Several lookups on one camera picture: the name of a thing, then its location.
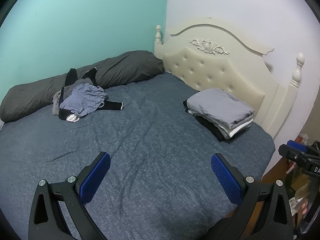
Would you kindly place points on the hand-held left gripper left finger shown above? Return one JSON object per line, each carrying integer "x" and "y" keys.
{"x": 96, "y": 177}

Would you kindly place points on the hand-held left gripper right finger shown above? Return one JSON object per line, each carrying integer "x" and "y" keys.
{"x": 226, "y": 180}

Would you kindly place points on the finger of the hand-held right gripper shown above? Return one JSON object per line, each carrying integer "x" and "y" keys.
{"x": 297, "y": 146}
{"x": 287, "y": 152}

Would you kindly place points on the lilac grey jacket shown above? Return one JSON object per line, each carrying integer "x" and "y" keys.
{"x": 220, "y": 105}

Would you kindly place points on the pile of unfolded clothes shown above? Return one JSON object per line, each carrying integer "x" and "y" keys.
{"x": 71, "y": 77}

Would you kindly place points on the person's right hand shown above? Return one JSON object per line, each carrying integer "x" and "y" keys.
{"x": 302, "y": 191}

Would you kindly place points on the folded beige garment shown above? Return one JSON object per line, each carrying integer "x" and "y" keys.
{"x": 235, "y": 130}

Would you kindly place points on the folded black garment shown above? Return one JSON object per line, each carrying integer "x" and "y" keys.
{"x": 210, "y": 127}

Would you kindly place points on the white cloth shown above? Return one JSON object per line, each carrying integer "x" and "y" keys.
{"x": 73, "y": 118}

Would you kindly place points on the bed with blue sheet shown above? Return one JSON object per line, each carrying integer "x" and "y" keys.
{"x": 150, "y": 130}

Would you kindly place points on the black white-striped long sock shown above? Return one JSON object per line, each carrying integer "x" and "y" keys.
{"x": 112, "y": 105}

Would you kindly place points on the grey garment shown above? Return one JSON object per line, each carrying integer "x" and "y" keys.
{"x": 55, "y": 106}

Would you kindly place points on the cream tufted headboard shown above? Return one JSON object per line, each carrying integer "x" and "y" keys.
{"x": 212, "y": 65}

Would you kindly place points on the dark grey long pillow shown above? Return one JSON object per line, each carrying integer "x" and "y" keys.
{"x": 125, "y": 65}

